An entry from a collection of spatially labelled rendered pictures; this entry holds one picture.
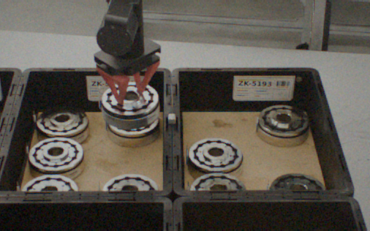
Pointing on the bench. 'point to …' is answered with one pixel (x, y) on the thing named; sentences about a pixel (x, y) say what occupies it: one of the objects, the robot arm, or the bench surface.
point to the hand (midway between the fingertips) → (129, 93)
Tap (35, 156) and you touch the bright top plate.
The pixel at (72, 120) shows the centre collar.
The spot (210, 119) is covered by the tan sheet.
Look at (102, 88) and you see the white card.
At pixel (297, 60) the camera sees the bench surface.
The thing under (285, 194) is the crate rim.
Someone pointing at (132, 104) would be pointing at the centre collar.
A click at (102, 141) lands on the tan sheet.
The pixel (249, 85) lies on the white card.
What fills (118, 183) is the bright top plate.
